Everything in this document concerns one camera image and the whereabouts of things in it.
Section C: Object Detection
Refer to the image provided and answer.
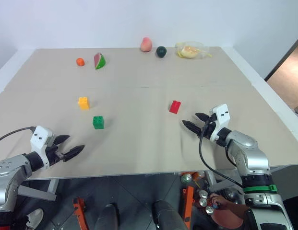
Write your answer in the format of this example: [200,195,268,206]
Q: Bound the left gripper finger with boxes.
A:
[62,144,85,162]
[53,135,71,145]

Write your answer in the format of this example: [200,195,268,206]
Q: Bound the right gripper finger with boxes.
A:
[194,113,210,123]
[182,120,202,138]

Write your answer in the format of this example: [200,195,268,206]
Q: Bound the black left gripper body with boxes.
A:
[44,138,65,167]

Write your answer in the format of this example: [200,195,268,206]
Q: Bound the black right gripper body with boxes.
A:
[199,113,218,140]

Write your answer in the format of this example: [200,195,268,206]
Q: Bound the person's bare hand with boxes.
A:
[208,194,232,212]

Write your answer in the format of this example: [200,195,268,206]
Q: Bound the red toy block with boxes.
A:
[168,100,182,115]

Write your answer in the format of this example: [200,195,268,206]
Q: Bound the green toy block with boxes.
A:
[92,115,106,130]

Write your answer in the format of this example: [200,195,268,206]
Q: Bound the yellow toy block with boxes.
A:
[78,96,90,111]

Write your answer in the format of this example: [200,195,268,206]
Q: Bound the red drink can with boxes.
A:
[191,171,206,182]

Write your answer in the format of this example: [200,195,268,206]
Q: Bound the green drink can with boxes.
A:
[180,173,193,184]

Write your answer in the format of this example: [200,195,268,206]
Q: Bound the orange metal stand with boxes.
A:
[180,185,195,224]
[72,197,90,230]

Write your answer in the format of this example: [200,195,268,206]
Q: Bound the white shoe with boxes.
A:
[25,208,45,230]

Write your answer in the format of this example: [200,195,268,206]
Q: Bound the clear bag with bread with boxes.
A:
[175,41,213,59]

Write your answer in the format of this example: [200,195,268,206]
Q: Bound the dark rounded shape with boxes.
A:
[152,200,186,230]
[94,203,121,230]

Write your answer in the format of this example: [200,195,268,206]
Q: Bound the dark green round toy melon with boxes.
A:
[155,46,167,58]

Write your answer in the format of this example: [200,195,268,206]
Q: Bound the toy watermelon slice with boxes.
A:
[93,52,107,71]

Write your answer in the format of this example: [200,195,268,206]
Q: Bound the toy peach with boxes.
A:
[140,36,154,53]

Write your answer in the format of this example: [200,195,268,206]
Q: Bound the brown round container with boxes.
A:
[210,210,245,230]

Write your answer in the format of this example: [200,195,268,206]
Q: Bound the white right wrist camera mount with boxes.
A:
[209,103,230,142]

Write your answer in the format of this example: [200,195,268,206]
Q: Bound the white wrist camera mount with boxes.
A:
[30,126,56,170]
[209,103,230,142]

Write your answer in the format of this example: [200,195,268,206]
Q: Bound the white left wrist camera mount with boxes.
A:
[30,126,56,170]

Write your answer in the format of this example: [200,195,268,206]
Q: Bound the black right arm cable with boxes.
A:
[199,121,243,188]

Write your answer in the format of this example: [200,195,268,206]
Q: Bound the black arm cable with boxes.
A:
[199,121,243,188]
[0,126,36,145]

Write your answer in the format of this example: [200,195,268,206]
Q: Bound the grey table frame brace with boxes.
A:
[17,178,60,202]

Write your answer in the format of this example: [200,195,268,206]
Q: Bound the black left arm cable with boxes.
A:
[0,126,36,145]

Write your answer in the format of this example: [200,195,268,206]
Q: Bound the grey table frame bracket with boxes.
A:
[205,169,243,193]

